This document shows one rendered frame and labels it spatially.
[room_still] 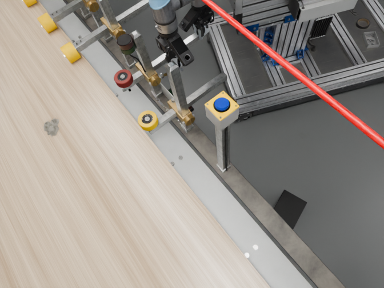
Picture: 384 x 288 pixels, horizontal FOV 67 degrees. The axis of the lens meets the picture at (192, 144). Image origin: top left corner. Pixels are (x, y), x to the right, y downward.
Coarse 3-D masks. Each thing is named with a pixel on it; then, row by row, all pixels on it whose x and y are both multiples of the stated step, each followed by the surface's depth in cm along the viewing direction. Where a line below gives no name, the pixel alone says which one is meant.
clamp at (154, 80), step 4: (136, 64) 135; (140, 68) 134; (144, 72) 133; (156, 72) 132; (144, 76) 134; (152, 76) 131; (156, 76) 132; (148, 80) 133; (152, 80) 131; (156, 80) 132; (160, 80) 133; (152, 84) 132; (156, 84) 134
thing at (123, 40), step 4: (120, 36) 110; (124, 36) 110; (128, 36) 110; (120, 40) 109; (124, 40) 109; (128, 40) 109; (120, 44) 109; (124, 44) 108; (136, 48) 114; (132, 56) 118
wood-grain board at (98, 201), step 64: (0, 0) 160; (0, 64) 140; (64, 64) 136; (0, 128) 125; (64, 128) 122; (128, 128) 118; (0, 192) 113; (64, 192) 110; (128, 192) 107; (192, 192) 105; (0, 256) 103; (64, 256) 101; (128, 256) 98; (192, 256) 96
